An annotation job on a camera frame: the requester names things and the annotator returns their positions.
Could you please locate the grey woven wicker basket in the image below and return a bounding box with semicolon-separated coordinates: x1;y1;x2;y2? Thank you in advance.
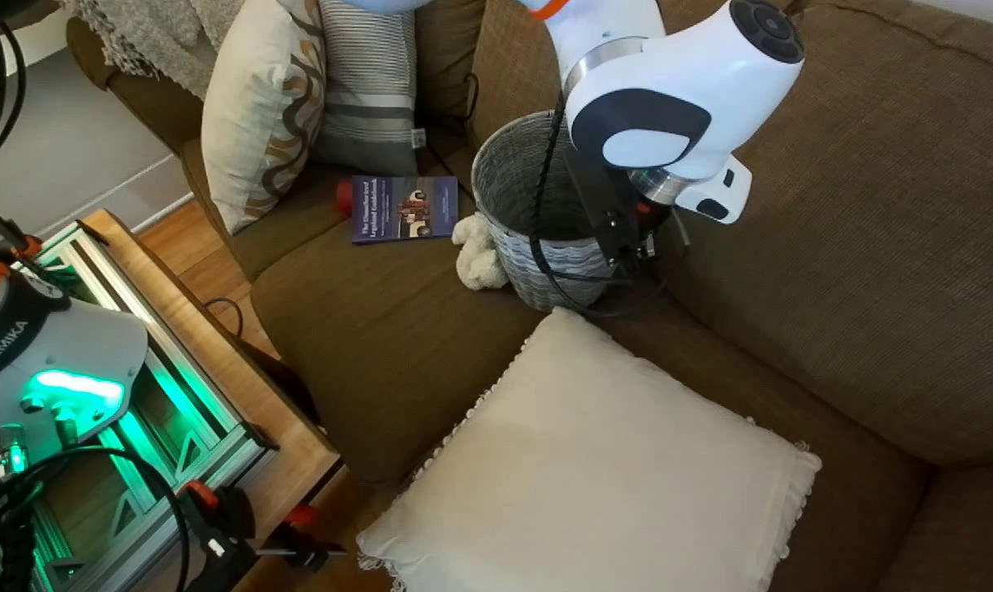
466;105;654;316

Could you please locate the white plush toy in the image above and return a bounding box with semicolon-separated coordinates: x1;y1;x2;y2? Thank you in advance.
446;211;514;295

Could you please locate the white lace-edged cushion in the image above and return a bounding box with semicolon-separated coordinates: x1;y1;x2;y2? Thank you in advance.
355;306;824;592

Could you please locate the orange black clamp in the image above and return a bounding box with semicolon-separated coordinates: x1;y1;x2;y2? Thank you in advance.
181;476;340;577

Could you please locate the brown fabric sofa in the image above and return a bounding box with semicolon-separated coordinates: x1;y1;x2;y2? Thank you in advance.
61;0;993;592

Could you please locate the black floor cable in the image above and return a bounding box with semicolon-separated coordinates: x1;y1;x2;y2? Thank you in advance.
202;294;327;427

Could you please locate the wooden table top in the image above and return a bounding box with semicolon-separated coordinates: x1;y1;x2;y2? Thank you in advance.
78;207;344;546

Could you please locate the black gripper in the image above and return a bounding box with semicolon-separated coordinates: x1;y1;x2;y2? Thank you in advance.
561;139;668;269

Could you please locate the cream throw pillow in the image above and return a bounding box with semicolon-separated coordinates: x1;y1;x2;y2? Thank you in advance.
197;0;331;236

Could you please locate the black base cable bundle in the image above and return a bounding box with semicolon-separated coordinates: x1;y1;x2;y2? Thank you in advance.
0;442;193;592

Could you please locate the grey striped throw pillow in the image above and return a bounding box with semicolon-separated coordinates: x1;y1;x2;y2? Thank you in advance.
313;0;431;180

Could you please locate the black red clamp handle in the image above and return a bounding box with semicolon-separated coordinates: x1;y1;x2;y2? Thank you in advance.
0;207;47;262

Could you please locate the aluminium frame rail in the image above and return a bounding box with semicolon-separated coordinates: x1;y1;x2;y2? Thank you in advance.
30;216;277;592

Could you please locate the black hanging cable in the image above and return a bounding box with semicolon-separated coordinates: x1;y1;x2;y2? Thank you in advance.
0;15;30;185

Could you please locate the blue printed booklet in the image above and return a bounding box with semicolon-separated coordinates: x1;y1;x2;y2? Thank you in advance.
350;173;463;250

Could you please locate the cream knit blanket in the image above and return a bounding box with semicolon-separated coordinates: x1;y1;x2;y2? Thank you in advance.
61;0;248;102

